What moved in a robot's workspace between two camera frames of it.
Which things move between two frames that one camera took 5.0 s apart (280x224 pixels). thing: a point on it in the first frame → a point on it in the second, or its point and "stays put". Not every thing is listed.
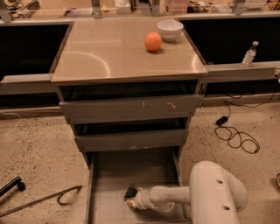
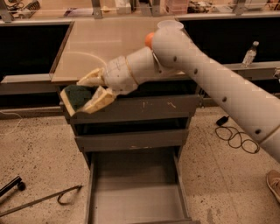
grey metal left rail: x=27 y=84 stays put
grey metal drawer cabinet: x=129 y=87 stays put
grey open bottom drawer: x=108 y=175 stays put
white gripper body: x=142 y=198 → x=118 y=75
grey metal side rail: x=260 y=71 stays put
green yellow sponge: x=130 y=192 → x=75 y=95
